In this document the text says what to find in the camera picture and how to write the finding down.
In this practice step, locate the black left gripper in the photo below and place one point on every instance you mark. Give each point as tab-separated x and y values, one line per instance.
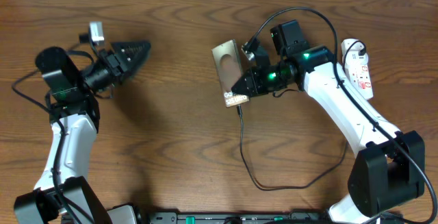
116	66

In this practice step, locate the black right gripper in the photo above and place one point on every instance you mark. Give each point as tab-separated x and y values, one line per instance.
252	75

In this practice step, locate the Samsung Galaxy smartphone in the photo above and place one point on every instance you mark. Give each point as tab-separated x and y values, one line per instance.
229	70

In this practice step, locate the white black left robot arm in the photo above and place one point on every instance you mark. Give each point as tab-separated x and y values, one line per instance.
72	104

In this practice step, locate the white power strip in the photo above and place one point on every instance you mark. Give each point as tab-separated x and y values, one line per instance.
355	61

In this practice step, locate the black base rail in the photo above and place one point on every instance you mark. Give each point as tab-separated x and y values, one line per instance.
296	216

